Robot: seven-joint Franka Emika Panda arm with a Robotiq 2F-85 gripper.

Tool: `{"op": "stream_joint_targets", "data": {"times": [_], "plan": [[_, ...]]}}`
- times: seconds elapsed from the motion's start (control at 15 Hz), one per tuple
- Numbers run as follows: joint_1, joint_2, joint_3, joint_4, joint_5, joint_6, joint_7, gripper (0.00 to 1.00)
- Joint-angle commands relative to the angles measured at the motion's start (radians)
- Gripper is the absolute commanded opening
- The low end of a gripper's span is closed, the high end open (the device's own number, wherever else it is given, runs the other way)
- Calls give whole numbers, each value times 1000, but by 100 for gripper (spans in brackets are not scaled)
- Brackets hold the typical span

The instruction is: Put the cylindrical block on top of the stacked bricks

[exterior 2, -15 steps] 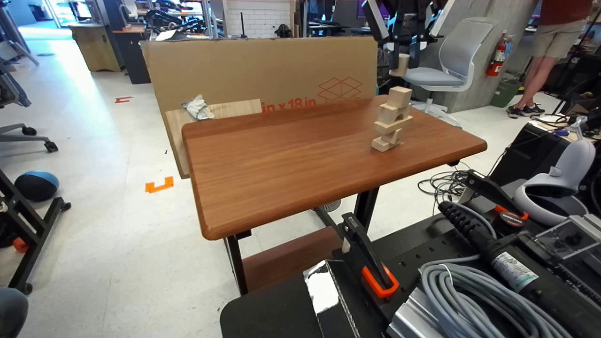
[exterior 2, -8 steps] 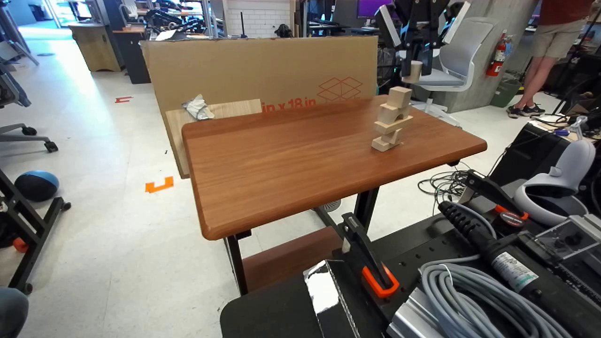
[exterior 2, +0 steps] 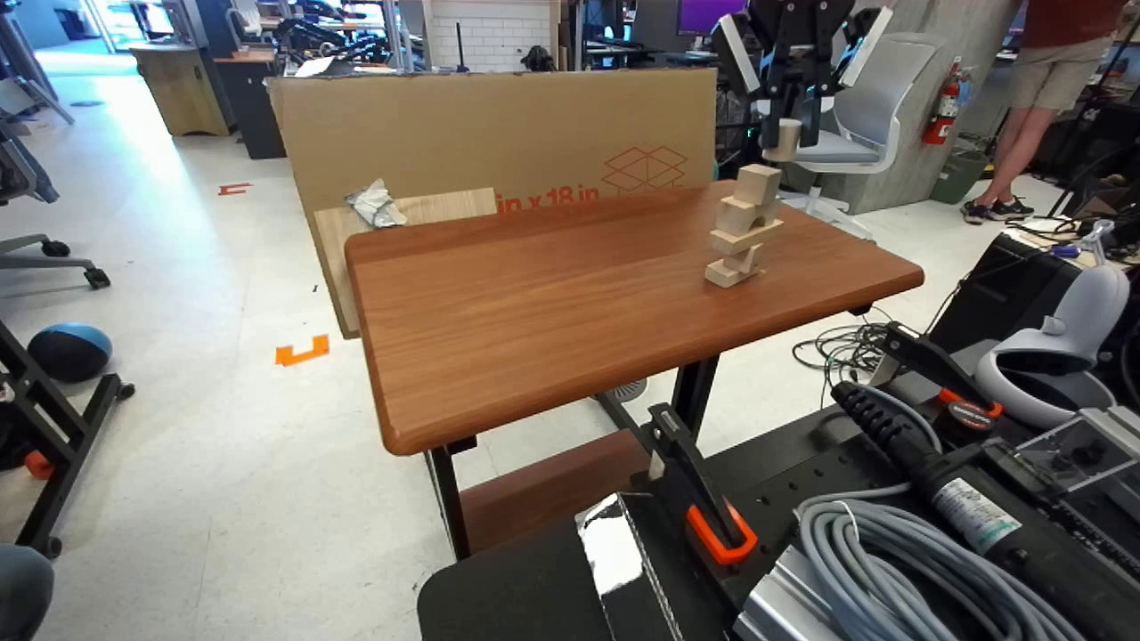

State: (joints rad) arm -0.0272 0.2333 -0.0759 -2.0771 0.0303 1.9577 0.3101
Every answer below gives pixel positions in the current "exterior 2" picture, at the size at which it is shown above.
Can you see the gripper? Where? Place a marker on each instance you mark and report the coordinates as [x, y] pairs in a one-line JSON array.
[[800, 22]]

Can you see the cylindrical wooden block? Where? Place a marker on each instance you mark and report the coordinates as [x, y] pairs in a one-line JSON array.
[[784, 141]]

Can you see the cube wooden block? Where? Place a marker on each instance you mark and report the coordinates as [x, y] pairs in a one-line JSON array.
[[759, 185]]

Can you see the notched wooden block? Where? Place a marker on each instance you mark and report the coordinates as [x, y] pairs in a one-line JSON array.
[[737, 216]]

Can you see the flat wooden plank block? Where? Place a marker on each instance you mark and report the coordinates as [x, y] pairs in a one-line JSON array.
[[745, 237]]

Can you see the small wooden block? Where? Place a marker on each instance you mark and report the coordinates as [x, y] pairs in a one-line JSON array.
[[741, 258]]

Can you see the wedge wooden base block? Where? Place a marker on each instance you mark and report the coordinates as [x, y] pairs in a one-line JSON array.
[[732, 273]]

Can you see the white grey office chair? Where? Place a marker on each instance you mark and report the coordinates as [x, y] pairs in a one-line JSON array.
[[877, 107]]

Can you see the monitor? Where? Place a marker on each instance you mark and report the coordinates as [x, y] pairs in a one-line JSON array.
[[708, 13]]

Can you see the red fire extinguisher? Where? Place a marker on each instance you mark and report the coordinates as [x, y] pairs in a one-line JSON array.
[[942, 107]]

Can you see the green waste bin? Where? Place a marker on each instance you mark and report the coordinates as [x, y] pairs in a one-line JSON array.
[[960, 176]]

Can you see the person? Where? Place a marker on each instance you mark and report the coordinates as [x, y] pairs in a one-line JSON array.
[[1055, 71]]

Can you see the black clamp with orange grip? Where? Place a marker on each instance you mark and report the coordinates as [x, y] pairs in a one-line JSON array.
[[935, 369], [699, 490]]

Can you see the large cardboard sheet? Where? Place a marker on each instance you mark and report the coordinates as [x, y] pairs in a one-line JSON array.
[[463, 133]]

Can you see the white hand controller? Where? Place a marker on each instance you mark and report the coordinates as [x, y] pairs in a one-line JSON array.
[[1064, 338]]

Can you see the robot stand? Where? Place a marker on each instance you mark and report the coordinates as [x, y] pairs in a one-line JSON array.
[[802, 463]]

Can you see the crumpled silver wrapper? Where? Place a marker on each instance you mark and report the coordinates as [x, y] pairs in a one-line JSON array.
[[376, 205]]

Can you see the clear acrylic plate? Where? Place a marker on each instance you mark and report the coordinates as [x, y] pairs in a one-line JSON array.
[[1082, 450]]

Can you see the brown wooden board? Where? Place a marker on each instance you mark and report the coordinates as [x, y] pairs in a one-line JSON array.
[[552, 490]]

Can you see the light wooden board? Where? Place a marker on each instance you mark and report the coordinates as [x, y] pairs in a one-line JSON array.
[[334, 258]]

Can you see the glossy black box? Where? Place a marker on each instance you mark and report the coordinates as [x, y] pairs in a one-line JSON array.
[[623, 570]]

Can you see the black cabinet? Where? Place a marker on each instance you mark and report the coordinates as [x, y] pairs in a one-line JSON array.
[[254, 107]]

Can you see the wooden counter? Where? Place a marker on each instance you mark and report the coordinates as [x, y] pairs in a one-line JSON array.
[[183, 89]]

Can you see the dark blue ball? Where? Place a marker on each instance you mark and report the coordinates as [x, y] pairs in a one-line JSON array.
[[69, 352]]

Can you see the office chair base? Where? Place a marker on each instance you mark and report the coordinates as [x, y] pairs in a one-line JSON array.
[[36, 254]]

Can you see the black wheeled rack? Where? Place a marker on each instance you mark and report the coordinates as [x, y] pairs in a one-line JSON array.
[[53, 436]]

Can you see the aluminium rail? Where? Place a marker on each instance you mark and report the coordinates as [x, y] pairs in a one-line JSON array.
[[784, 596]]

